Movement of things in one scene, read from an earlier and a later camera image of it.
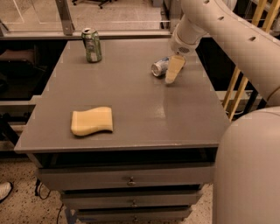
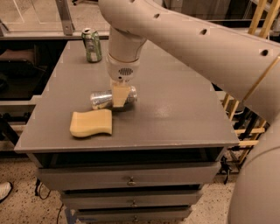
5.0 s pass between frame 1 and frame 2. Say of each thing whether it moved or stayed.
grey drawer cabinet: stayed
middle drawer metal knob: stayed
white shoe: stayed
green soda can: stayed
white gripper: moved
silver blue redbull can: moved
